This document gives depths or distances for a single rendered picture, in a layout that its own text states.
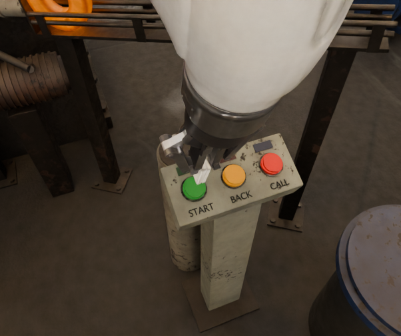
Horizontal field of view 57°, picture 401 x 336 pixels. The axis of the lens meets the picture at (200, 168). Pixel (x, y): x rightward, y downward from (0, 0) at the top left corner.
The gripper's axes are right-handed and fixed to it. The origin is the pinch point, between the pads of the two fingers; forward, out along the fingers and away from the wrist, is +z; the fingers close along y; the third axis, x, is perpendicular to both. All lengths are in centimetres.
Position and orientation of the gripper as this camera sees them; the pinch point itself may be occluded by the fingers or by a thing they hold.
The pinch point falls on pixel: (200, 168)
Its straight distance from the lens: 55.2
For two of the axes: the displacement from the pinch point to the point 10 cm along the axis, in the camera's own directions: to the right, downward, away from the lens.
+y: -9.3, 2.9, -2.2
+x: 3.4, 9.0, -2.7
